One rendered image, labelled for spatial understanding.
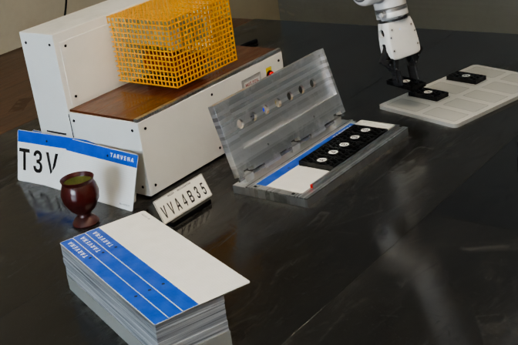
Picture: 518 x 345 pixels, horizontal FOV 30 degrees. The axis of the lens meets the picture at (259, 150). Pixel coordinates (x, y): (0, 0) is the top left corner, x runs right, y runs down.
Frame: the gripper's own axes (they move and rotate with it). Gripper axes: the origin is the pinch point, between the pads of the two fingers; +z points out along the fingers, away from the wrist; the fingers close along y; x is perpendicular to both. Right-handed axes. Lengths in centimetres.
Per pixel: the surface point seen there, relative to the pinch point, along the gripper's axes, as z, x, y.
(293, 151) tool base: 7.3, -2.6, -41.3
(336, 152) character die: 8.6, -13.0, -36.4
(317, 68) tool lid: -8.8, 4.6, -23.8
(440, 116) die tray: 10.6, -11.6, -1.5
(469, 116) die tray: 11.9, -17.5, 2.8
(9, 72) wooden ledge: -20, 143, -56
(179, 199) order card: 7, -7, -76
